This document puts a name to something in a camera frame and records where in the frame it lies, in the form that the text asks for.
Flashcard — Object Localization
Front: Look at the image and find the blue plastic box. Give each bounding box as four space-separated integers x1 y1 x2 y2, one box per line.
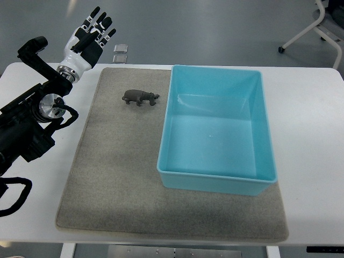
157 65 277 196

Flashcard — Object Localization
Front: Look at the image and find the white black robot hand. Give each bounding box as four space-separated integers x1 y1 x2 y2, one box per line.
58 7 116 80

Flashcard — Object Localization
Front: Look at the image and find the black sleeved cable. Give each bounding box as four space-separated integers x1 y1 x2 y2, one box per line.
0 176 33 217

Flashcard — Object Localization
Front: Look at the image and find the grey felt mat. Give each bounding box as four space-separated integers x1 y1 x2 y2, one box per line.
56 68 289 242

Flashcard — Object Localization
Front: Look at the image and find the lower clear floor plate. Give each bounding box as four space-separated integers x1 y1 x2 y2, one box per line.
112 54 127 64

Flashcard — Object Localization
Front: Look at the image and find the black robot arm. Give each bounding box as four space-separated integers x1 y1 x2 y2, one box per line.
1 36 78 174

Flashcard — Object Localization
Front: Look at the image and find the brown toy hippo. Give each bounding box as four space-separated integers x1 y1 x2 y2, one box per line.
122 89 160 106

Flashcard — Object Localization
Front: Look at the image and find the black table control panel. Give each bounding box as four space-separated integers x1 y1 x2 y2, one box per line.
306 246 344 254

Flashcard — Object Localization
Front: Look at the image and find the white office chair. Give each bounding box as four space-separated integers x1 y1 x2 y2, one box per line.
278 1 343 70

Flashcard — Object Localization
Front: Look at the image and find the metal table base plate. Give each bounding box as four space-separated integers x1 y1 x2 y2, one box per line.
107 245 242 258

